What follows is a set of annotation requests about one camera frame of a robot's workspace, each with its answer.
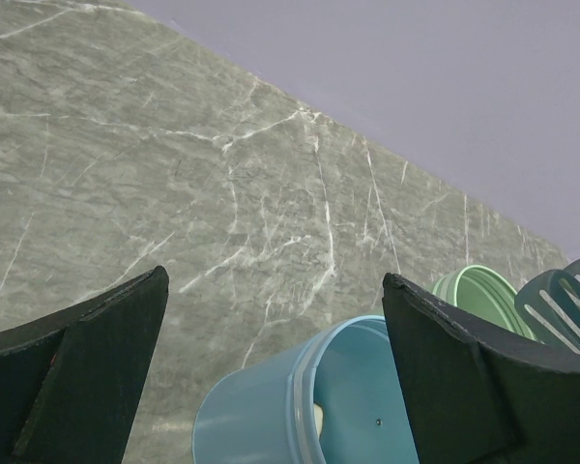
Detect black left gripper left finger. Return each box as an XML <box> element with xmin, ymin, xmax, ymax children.
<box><xmin>0</xmin><ymin>266</ymin><xmax>168</xmax><ymax>463</ymax></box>

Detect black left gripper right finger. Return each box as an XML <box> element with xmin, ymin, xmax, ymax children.
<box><xmin>382</xmin><ymin>273</ymin><xmax>580</xmax><ymax>463</ymax></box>

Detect metal tongs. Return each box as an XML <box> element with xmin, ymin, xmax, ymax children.
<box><xmin>514</xmin><ymin>258</ymin><xmax>580</xmax><ymax>354</ymax></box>

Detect round bun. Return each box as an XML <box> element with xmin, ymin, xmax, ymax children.
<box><xmin>313</xmin><ymin>403</ymin><xmax>324</xmax><ymax>437</ymax></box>

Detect green plastic container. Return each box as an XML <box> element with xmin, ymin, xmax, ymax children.
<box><xmin>430</xmin><ymin>265</ymin><xmax>537</xmax><ymax>341</ymax></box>

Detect blue plastic container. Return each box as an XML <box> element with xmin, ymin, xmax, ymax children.
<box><xmin>192</xmin><ymin>315</ymin><xmax>419</xmax><ymax>463</ymax></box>

